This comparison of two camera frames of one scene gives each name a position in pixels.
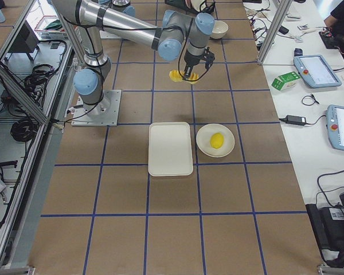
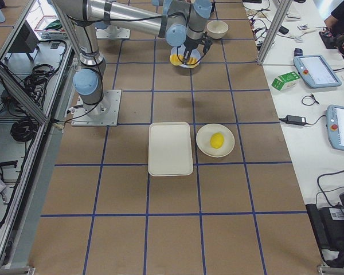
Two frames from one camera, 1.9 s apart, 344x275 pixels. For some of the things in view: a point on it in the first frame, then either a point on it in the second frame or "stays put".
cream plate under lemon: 203,141 stays put
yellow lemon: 217,140 stays put
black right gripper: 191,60 to 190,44
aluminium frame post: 283,8 stays put
